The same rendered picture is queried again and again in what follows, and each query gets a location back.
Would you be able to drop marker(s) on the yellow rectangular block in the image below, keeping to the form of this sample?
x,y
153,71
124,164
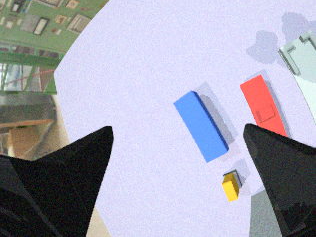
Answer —
x,y
231,187

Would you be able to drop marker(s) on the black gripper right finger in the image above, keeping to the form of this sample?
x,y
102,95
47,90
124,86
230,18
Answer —
x,y
288,171

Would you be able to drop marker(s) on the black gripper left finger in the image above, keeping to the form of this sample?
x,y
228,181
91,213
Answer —
x,y
63,186

